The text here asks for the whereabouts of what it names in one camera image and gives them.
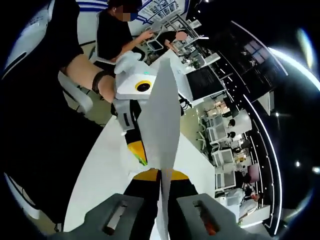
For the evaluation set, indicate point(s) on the hanging dark display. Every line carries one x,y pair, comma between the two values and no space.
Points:
260,75

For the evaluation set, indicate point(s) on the white paper sheet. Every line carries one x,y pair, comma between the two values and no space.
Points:
162,120

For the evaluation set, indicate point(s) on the pink wall screen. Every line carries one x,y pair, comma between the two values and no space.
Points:
253,172

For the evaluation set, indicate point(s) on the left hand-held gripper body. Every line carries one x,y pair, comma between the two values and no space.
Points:
130,80

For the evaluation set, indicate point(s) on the thin ceiling light strip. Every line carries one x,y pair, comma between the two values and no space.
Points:
270,140

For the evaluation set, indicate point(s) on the operator in black shirt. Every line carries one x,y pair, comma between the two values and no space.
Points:
62,32

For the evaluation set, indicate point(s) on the white office chair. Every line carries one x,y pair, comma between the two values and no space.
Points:
80,95

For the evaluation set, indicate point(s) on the group of seated people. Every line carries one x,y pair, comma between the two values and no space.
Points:
246,195

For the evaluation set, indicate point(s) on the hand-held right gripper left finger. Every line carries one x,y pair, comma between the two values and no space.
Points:
105,220

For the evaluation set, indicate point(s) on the row of white office chairs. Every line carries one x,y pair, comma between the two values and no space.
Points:
220,157

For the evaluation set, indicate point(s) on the white curved plastic shell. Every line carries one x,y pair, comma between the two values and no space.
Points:
32,32

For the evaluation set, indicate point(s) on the wall poster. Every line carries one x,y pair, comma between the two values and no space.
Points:
160,10

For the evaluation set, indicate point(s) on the wide ceiling light strip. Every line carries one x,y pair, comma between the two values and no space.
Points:
295,65

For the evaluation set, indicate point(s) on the white table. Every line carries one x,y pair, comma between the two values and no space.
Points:
100,175

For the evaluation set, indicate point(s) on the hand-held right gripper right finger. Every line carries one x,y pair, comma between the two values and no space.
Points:
200,220

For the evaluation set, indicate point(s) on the dark monitor white frame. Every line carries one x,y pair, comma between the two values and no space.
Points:
205,80

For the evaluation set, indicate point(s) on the metal shelf rack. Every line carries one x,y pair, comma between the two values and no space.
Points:
185,30

